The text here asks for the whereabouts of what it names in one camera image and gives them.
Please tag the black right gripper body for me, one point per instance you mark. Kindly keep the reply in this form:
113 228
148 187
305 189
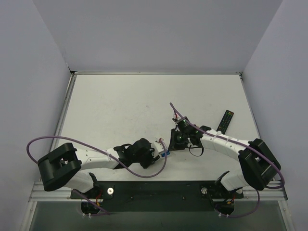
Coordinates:
173 140

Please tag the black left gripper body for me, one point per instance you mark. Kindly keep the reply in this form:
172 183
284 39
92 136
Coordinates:
149 160

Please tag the white remote control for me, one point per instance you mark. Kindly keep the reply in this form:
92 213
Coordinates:
163 152

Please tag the blue AAA battery pair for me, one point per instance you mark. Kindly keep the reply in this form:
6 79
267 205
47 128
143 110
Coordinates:
165 153

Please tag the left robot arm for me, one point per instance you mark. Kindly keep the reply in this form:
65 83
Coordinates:
66 165

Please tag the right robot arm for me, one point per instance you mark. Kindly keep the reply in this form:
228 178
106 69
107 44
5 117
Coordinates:
257 162

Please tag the black tv remote control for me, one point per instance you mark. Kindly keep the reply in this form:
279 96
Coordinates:
225 121

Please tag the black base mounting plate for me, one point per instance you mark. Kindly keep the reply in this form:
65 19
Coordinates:
159 196

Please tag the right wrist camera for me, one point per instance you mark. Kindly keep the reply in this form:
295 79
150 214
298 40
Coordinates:
179 119

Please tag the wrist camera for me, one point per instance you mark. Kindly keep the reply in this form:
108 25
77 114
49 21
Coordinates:
179 119
160 148

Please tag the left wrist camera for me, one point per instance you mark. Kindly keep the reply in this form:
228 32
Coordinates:
160 148

